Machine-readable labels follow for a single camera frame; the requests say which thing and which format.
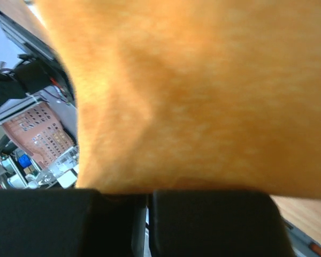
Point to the pink perforated crate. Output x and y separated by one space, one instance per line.
39 133

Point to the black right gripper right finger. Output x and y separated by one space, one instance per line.
216 223

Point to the yellow pillowcase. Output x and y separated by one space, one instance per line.
194 94

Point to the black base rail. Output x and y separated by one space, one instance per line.
34 47

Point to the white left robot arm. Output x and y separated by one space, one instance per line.
28 77

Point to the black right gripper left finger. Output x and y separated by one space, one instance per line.
69 223

